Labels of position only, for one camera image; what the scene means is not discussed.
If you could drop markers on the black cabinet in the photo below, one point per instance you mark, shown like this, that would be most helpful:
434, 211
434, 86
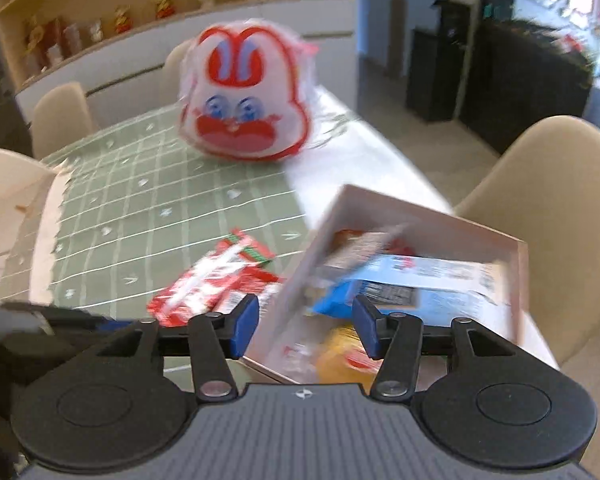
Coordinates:
498, 79

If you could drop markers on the blue snack packet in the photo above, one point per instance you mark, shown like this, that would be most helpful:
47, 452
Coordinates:
435, 290

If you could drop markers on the round red-lid jelly cup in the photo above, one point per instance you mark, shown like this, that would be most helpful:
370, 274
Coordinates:
297, 361

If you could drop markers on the white box lid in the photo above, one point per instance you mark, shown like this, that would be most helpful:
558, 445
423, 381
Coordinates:
31, 196

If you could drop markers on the beige chair far left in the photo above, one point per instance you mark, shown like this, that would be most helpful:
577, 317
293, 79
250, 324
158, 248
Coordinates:
60, 118

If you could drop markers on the beige chair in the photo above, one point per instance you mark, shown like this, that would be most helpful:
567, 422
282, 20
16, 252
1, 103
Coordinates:
60, 118
174, 77
545, 190

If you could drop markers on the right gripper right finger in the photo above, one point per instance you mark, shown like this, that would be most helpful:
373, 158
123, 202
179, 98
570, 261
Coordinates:
474, 395

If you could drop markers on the wooden display shelf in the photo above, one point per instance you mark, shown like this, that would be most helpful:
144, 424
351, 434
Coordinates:
155, 5

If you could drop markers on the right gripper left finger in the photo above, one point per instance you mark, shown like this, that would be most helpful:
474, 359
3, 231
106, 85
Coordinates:
186, 367

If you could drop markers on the red snack packet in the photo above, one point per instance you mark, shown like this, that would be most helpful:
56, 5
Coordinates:
215, 283

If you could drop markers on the colourful thin snack packet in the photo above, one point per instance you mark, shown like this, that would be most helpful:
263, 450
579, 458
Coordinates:
351, 249

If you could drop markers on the green checkered tablecloth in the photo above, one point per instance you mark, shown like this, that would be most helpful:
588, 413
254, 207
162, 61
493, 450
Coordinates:
141, 207

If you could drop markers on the beige chair far centre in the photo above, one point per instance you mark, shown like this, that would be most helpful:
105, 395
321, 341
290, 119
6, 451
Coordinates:
174, 77

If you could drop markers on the small red candy packet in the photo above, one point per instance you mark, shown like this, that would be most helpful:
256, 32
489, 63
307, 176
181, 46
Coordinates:
248, 248

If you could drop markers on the pink gift box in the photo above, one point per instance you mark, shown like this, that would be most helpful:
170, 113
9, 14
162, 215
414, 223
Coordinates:
432, 234

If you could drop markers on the beige chair right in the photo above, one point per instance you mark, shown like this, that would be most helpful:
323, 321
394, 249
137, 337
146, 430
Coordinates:
545, 190

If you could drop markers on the yellow packaged bread bun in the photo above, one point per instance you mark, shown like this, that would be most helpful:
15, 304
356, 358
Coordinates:
343, 360

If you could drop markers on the rabbit face snack bag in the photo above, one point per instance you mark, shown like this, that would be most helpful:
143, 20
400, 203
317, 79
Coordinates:
248, 91

